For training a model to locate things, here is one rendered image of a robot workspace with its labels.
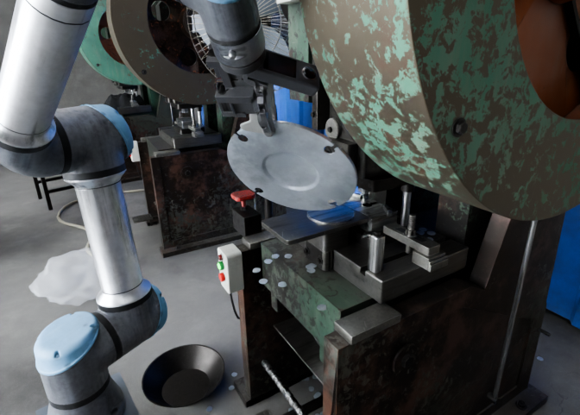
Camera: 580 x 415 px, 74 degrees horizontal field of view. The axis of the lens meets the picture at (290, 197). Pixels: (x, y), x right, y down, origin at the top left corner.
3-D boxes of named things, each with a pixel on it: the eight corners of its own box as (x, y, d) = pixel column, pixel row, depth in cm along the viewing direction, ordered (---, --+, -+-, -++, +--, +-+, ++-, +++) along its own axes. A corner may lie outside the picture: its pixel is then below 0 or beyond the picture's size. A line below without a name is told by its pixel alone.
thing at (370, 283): (380, 304, 88) (382, 282, 85) (281, 231, 124) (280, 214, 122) (466, 267, 102) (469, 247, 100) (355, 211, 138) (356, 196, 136)
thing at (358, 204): (371, 234, 101) (372, 217, 100) (336, 214, 113) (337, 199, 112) (396, 225, 106) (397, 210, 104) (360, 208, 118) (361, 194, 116)
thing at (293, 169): (386, 187, 79) (387, 184, 79) (276, 98, 67) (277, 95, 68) (299, 222, 100) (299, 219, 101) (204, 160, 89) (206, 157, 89)
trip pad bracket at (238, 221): (247, 270, 126) (243, 215, 119) (236, 257, 134) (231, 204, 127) (263, 265, 129) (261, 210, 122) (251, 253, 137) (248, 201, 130)
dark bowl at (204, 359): (154, 437, 128) (151, 422, 126) (136, 376, 152) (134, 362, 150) (238, 397, 142) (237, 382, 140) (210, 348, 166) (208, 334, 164)
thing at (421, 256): (430, 272, 89) (435, 231, 85) (379, 243, 102) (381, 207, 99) (447, 265, 92) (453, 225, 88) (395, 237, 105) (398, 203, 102)
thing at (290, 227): (288, 290, 93) (286, 239, 88) (261, 264, 104) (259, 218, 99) (368, 261, 105) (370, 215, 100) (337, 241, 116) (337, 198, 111)
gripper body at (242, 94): (230, 84, 70) (211, 31, 59) (277, 84, 69) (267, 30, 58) (223, 120, 67) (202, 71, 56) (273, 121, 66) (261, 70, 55)
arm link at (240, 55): (263, 5, 54) (257, 49, 50) (268, 31, 58) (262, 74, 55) (211, 7, 55) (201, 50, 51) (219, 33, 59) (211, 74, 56)
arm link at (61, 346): (34, 388, 79) (15, 335, 75) (95, 348, 90) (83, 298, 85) (65, 416, 73) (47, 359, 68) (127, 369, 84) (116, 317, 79)
